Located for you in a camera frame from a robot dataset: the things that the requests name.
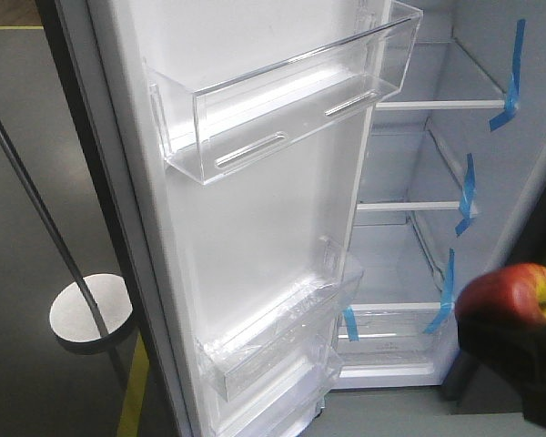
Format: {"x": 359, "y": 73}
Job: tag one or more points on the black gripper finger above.
{"x": 517, "y": 355}

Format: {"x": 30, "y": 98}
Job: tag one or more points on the red yellow apple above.
{"x": 511, "y": 296}

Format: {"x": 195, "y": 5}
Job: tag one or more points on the refrigerator door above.
{"x": 203, "y": 258}

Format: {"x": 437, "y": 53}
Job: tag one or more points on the refrigerator body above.
{"x": 455, "y": 166}

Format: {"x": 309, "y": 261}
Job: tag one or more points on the clear lower door bin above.
{"x": 279, "y": 399}

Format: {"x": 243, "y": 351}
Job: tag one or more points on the clear door bin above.
{"x": 279, "y": 399}
{"x": 255, "y": 77}
{"x": 242, "y": 357}

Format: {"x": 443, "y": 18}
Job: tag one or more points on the clear middle door bin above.
{"x": 242, "y": 357}

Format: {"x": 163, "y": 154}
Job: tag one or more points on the clear upper door bin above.
{"x": 255, "y": 77}

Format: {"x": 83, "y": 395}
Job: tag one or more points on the metal stanchion pole with base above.
{"x": 92, "y": 310}

